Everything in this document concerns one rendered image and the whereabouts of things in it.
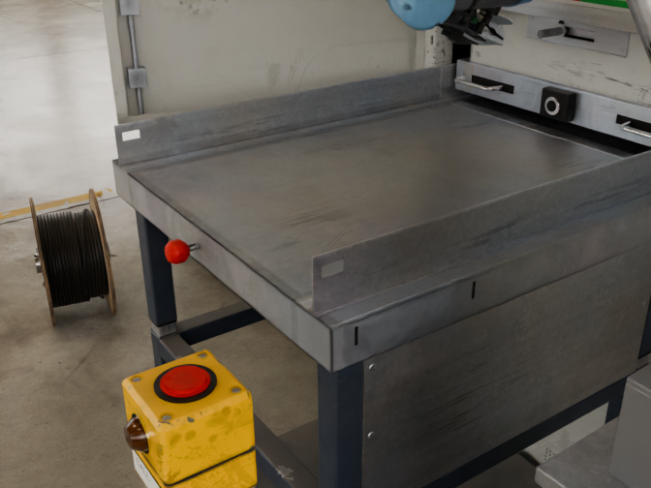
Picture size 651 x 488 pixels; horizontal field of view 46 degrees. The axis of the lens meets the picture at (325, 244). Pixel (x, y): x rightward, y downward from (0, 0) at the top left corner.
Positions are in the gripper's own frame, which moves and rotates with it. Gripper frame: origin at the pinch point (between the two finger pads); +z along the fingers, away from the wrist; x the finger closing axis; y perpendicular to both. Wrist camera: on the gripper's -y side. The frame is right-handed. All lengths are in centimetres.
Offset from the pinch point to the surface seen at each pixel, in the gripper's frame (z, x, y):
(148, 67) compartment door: -33, -29, -45
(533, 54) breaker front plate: 15.0, 2.1, -3.6
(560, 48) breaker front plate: 14.0, 4.0, 2.3
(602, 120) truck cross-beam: 17.9, -5.0, 13.9
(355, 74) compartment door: 3.7, -13.2, -34.3
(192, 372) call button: -61, -47, 44
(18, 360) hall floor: -6, -123, -110
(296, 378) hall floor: 47, -92, -57
